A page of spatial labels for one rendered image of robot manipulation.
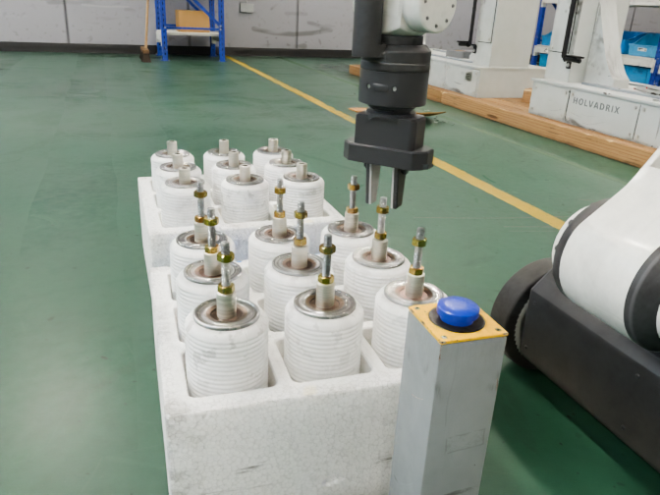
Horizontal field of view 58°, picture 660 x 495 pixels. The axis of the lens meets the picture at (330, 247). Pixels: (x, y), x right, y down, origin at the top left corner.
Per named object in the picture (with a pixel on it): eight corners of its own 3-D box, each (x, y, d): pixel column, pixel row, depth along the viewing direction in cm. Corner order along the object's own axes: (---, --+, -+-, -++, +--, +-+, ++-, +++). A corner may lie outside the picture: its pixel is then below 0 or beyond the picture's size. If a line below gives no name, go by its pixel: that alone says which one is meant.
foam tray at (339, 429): (366, 335, 115) (373, 248, 108) (470, 480, 81) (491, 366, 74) (156, 362, 103) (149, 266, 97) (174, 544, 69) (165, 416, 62)
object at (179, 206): (208, 256, 129) (205, 175, 122) (216, 275, 121) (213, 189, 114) (162, 260, 126) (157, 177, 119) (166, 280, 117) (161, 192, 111)
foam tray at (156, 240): (292, 234, 163) (294, 170, 156) (342, 298, 129) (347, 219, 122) (142, 246, 150) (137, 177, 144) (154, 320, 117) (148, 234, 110)
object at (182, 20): (206, 31, 624) (205, 10, 617) (210, 32, 603) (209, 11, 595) (176, 30, 614) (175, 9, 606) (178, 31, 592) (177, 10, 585)
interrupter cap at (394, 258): (379, 275, 81) (380, 271, 81) (341, 257, 86) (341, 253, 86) (415, 262, 86) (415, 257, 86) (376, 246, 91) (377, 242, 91)
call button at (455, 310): (464, 311, 60) (467, 293, 59) (485, 331, 56) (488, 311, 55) (427, 315, 58) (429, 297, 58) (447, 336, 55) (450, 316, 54)
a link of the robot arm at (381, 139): (329, 160, 80) (334, 67, 75) (360, 147, 88) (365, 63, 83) (419, 176, 74) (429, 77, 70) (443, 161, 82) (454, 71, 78)
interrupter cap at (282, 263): (278, 281, 78) (278, 276, 78) (266, 258, 85) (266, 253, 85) (333, 276, 81) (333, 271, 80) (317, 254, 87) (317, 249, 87)
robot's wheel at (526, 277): (570, 348, 114) (592, 251, 107) (588, 361, 110) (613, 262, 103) (480, 363, 108) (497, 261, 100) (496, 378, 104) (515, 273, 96)
